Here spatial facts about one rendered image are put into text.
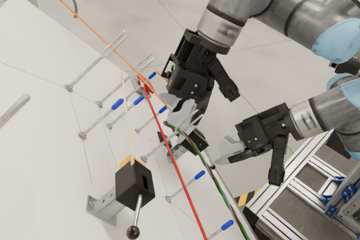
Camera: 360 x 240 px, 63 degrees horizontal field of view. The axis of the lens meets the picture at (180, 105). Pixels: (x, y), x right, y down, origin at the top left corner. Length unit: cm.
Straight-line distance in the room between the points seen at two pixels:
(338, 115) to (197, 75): 28
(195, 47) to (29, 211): 36
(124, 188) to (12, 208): 11
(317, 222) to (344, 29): 140
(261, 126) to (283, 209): 114
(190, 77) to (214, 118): 184
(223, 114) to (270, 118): 175
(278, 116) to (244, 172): 144
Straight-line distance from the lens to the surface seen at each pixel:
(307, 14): 55
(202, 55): 54
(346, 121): 65
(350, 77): 84
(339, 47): 52
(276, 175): 69
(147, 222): 46
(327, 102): 64
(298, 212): 179
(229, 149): 70
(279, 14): 57
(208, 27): 52
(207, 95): 55
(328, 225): 183
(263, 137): 66
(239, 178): 205
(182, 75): 53
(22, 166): 35
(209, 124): 230
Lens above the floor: 164
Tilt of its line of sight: 43 degrees down
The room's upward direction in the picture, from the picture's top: 7 degrees clockwise
